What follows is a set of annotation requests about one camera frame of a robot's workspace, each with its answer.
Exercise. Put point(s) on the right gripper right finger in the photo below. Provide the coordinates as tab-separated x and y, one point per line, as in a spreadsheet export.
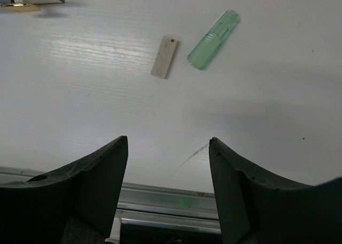
255	205

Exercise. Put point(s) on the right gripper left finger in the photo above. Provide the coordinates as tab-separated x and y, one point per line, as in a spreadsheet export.
75	203

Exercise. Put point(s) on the beige eraser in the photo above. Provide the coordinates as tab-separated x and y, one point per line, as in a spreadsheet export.
166	51

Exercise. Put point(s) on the small orange brown item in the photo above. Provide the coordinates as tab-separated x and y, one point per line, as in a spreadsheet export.
20	6

